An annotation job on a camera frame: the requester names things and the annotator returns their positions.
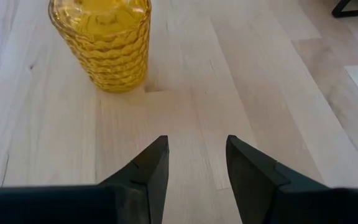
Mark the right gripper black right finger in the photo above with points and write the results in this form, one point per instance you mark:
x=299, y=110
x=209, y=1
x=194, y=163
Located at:
x=253, y=180

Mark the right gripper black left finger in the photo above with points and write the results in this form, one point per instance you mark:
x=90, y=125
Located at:
x=145, y=186

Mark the black metal wood shelf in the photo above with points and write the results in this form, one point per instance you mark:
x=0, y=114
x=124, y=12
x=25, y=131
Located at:
x=353, y=12

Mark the small yellow textured glass vase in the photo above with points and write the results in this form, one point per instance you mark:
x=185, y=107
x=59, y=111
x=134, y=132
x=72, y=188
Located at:
x=104, y=46

